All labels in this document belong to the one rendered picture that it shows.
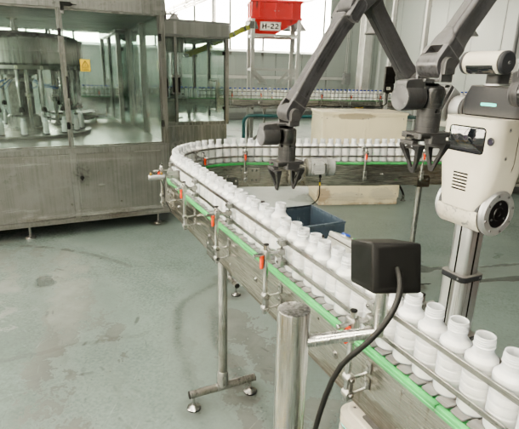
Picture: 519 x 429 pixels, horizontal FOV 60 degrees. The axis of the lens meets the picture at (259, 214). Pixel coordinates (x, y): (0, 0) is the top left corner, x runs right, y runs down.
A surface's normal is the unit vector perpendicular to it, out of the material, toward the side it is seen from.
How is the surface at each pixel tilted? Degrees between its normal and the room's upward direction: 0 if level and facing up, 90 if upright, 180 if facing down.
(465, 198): 90
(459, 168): 90
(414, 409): 90
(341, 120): 90
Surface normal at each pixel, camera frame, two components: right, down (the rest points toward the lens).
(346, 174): 0.13, 0.29
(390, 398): -0.90, 0.11
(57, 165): 0.43, 0.28
